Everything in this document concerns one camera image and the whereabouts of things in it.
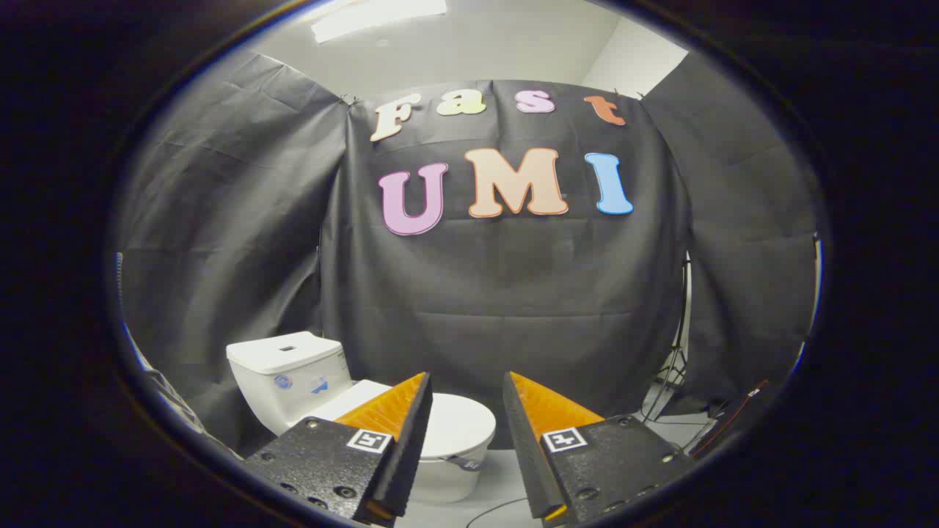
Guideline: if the red cable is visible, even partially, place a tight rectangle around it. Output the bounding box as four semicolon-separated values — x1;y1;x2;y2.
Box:
693;380;769;457

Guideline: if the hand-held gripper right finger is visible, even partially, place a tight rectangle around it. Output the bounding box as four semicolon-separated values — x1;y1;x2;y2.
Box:
502;371;696;526

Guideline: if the white toilet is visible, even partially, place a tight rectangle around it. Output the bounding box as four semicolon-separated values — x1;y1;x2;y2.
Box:
226;331;497;505

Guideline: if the white toilet lid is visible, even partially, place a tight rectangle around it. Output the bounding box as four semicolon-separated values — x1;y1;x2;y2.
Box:
323;379;497;461

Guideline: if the black backdrop cloth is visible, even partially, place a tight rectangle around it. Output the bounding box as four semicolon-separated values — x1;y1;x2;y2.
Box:
117;50;819;452

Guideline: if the black tripod stand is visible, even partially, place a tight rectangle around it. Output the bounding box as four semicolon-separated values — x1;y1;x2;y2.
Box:
642;253;694;422

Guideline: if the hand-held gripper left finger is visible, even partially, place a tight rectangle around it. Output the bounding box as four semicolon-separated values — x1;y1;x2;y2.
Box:
244;372;434;527

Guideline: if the white panel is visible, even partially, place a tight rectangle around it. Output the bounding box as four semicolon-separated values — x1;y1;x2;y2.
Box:
811;236;824;327

